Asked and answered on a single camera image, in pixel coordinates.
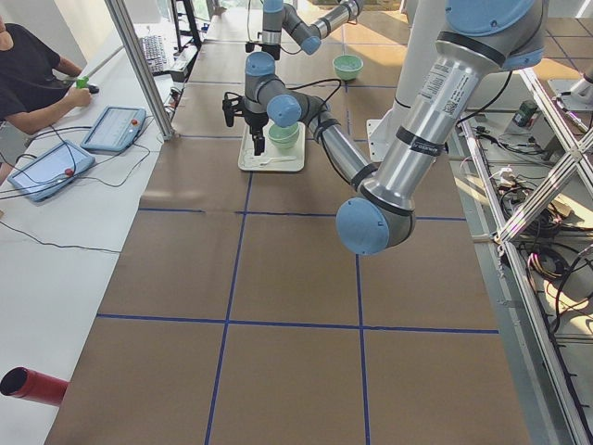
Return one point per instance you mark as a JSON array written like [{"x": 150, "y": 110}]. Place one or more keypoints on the aluminium frame post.
[{"x": 124, "y": 26}]

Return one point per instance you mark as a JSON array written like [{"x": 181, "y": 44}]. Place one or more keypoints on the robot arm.
[
  {"x": 471, "y": 40},
  {"x": 279, "y": 17}
]

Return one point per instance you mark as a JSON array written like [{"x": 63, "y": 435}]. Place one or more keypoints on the cream bear tray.
[{"x": 247, "y": 160}]

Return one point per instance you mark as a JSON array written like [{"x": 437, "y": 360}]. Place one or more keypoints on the red cylinder tube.
[{"x": 30, "y": 385}]

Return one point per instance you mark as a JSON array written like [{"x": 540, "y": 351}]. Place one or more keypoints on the far blue tablet pendant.
[{"x": 114, "y": 130}]

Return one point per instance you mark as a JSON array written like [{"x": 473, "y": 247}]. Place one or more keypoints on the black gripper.
[{"x": 256, "y": 123}]

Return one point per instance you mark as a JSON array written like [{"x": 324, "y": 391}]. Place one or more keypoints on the white camera post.
[{"x": 426, "y": 19}]

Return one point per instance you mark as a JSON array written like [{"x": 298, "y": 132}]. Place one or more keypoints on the person in black shirt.
[{"x": 32, "y": 97}]

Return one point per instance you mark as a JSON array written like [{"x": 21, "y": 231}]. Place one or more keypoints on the white plastic spoon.
[{"x": 270, "y": 160}]

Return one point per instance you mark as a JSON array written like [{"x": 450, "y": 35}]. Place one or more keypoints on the green bowl on tray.
[{"x": 283, "y": 145}]

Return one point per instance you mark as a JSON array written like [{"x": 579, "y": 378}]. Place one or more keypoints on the near blue tablet pendant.
[{"x": 49, "y": 173}]

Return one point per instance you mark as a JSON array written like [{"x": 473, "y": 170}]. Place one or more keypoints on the blue tablet pendant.
[
  {"x": 49, "y": 173},
  {"x": 114, "y": 130}
]

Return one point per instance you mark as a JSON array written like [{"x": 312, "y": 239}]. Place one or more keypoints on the green bowl with ice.
[{"x": 347, "y": 67}]

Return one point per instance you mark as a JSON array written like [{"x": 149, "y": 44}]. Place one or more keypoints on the green handled tool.
[{"x": 82, "y": 82}]

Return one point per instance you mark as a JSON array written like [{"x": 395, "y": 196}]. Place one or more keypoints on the black keyboard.
[{"x": 155, "y": 54}]

